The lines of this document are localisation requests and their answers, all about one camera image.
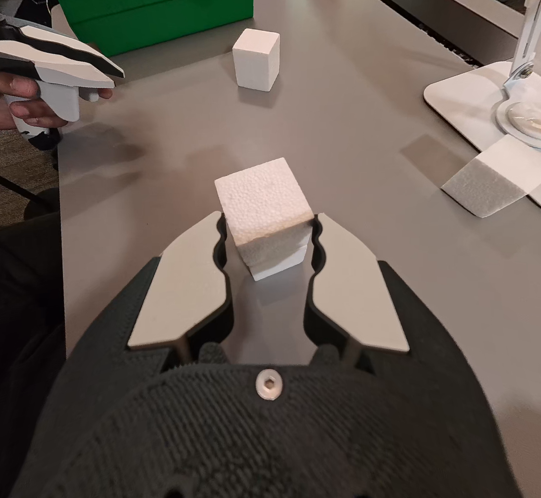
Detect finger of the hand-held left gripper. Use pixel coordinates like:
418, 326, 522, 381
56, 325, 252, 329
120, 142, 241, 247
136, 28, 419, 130
19, 25, 124, 79
0, 40, 116, 88

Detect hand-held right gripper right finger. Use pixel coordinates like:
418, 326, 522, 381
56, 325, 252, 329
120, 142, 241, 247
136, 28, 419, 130
303, 212, 411, 367

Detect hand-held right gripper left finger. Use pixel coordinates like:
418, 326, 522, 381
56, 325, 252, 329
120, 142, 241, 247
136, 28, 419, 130
128, 210, 234, 365

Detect white foam cube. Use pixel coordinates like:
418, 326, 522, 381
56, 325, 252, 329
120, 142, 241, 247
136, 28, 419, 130
232, 28, 281, 92
249, 241, 307, 282
214, 157, 314, 271
441, 133, 541, 219

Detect grey desk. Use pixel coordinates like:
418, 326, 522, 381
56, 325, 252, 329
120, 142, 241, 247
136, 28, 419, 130
50, 0, 541, 498

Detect person's left hand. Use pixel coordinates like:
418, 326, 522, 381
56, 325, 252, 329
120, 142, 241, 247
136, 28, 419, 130
0, 72, 114, 131

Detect green plastic bin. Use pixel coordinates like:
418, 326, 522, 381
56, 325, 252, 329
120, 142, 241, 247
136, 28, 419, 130
48, 0, 254, 57

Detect person's dark trousers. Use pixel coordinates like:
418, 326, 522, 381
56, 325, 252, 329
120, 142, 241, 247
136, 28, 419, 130
0, 210, 68, 498

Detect white stand base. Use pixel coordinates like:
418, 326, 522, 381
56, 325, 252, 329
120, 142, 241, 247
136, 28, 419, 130
424, 0, 541, 207

